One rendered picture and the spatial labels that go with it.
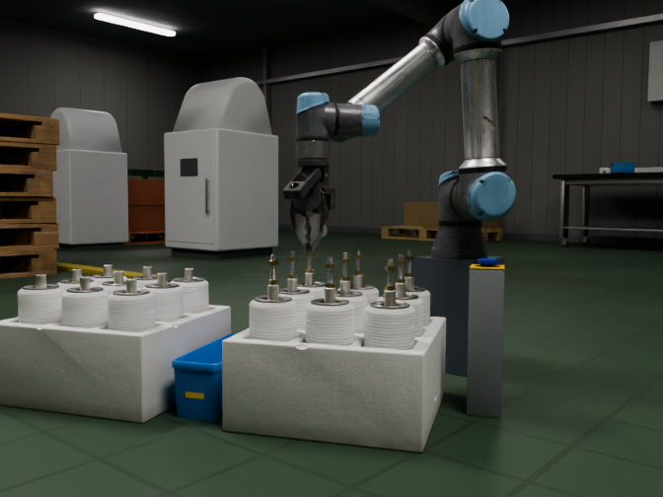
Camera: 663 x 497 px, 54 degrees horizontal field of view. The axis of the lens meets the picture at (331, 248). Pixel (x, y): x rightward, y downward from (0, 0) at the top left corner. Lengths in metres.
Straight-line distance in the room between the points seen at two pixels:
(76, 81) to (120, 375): 9.60
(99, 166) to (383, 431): 5.25
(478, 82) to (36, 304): 1.13
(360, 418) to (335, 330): 0.17
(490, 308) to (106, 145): 5.27
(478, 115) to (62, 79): 9.45
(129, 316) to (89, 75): 9.67
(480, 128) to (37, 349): 1.12
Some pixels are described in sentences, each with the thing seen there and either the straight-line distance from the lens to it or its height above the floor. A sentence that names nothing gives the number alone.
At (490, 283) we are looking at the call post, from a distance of 1.37.
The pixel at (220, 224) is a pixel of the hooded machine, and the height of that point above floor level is 0.27.
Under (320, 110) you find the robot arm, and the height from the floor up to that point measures 0.65.
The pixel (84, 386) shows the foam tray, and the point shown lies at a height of 0.06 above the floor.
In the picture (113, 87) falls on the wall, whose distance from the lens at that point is 11.16.
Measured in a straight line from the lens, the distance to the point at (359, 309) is 1.35.
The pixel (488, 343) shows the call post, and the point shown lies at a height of 0.16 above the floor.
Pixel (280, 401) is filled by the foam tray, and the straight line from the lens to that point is 1.26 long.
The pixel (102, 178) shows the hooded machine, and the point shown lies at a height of 0.64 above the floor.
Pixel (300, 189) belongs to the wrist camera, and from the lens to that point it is 1.41.
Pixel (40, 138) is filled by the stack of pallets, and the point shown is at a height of 0.81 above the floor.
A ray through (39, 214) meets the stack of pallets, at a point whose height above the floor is 0.36.
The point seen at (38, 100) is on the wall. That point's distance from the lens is 10.53.
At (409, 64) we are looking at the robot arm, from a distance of 1.72.
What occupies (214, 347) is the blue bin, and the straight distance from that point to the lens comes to 1.55.
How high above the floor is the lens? 0.45
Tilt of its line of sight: 4 degrees down
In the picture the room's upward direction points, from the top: straight up
